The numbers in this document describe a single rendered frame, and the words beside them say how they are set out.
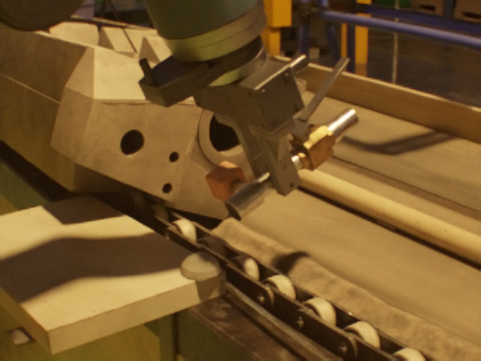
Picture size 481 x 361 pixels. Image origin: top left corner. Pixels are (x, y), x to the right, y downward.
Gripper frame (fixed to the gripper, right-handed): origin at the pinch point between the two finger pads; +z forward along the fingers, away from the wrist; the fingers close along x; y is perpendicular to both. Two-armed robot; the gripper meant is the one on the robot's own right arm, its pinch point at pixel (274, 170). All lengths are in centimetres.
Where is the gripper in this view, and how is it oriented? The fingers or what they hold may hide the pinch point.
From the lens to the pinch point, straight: 80.9
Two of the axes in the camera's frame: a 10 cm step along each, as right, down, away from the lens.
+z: 3.4, 7.7, 5.4
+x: -5.9, -2.7, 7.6
